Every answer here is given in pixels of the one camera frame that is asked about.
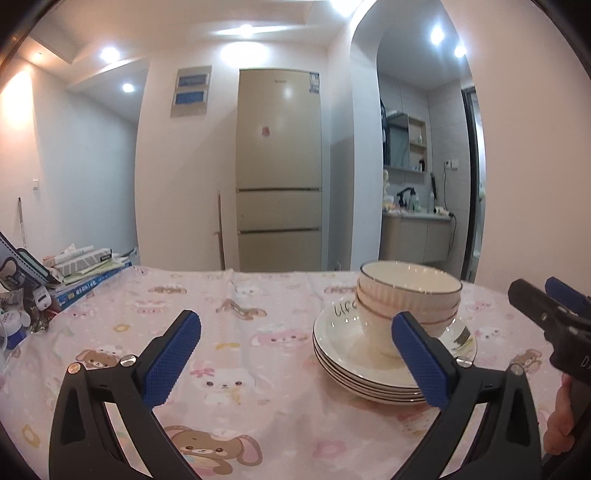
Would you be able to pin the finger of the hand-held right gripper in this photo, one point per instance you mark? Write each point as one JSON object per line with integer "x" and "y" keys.
{"x": 568, "y": 295}
{"x": 531, "y": 300}

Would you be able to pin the beige refrigerator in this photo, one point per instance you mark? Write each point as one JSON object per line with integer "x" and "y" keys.
{"x": 279, "y": 161}

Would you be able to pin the large pink strawberry bowl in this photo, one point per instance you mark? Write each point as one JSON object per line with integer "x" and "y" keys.
{"x": 376, "y": 334}

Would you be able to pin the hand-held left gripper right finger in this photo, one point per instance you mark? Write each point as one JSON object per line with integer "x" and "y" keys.
{"x": 420, "y": 364}

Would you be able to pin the white paper packet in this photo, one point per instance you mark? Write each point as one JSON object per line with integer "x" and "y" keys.
{"x": 69, "y": 251}

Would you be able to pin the grey striped box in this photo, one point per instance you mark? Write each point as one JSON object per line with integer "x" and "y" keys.
{"x": 81, "y": 261}

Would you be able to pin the bathroom mirror cabinet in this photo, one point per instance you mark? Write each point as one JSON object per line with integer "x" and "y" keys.
{"x": 404, "y": 141}

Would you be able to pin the white and blue jar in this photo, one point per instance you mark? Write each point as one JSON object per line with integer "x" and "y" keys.
{"x": 11, "y": 327}

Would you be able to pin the black door frame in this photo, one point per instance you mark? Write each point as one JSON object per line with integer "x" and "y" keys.
{"x": 473, "y": 184}

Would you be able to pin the wall electrical panel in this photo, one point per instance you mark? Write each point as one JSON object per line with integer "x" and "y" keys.
{"x": 191, "y": 92}

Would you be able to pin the small white gadget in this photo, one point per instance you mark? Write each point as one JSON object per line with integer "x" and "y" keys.
{"x": 43, "y": 297}

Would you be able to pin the stack of books and boxes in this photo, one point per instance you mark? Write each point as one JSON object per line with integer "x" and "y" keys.
{"x": 87, "y": 288}

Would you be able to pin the person's right hand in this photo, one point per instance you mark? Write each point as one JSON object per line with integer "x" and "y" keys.
{"x": 558, "y": 424}

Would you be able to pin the white plate with cat print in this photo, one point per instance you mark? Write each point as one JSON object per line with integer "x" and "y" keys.
{"x": 364, "y": 382}
{"x": 374, "y": 397}
{"x": 341, "y": 341}

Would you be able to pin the pale green book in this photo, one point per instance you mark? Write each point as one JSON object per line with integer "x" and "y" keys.
{"x": 99, "y": 268}

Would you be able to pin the white ribbed bowl dark rim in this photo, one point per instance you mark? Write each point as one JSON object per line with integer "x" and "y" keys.
{"x": 397, "y": 295}

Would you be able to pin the bathroom vanity cabinet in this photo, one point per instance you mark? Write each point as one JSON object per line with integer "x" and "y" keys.
{"x": 415, "y": 240}

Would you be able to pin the wooden stick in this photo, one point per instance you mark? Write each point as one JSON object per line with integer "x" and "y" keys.
{"x": 222, "y": 230}

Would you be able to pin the small pink strawberry bowl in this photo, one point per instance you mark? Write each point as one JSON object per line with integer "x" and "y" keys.
{"x": 369, "y": 305}

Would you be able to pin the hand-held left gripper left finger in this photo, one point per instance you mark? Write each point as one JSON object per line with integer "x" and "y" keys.
{"x": 173, "y": 360}

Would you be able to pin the wall socket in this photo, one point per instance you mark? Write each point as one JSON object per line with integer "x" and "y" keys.
{"x": 450, "y": 164}

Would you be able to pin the black faucet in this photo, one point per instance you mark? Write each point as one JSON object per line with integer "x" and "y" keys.
{"x": 405, "y": 196}

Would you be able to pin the white hair dryer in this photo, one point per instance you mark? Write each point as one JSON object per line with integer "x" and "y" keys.
{"x": 441, "y": 211}

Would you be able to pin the bunch of keys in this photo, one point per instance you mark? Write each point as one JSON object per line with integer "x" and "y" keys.
{"x": 44, "y": 321}

